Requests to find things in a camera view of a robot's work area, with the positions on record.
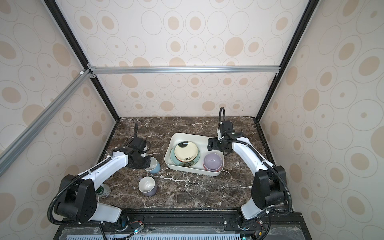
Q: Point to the white plastic bin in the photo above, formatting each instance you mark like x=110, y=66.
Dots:
x=202, y=143

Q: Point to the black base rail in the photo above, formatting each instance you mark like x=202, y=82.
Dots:
x=191, y=224

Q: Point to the grey purple mug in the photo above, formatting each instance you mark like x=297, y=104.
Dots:
x=148, y=186

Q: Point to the mint green floral plate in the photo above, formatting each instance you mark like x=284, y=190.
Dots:
x=177, y=162

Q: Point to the green drink can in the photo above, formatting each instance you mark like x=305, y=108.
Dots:
x=103, y=191

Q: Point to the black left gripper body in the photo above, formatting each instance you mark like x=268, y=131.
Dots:
x=142, y=162

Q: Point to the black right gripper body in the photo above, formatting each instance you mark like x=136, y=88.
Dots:
x=217, y=144

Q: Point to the lilac purple bowl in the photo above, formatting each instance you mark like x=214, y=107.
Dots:
x=213, y=162

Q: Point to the horizontal aluminium frame bar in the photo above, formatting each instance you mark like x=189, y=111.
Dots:
x=185, y=70

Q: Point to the cream floral plate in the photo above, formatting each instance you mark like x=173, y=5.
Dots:
x=186, y=151

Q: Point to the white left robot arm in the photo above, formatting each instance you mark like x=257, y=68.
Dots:
x=76, y=201

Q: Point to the left diagonal aluminium bar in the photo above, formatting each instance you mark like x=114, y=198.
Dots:
x=28, y=135

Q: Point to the light blue mug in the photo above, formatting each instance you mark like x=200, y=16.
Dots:
x=154, y=167

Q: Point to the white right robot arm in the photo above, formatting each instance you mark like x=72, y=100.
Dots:
x=269, y=192

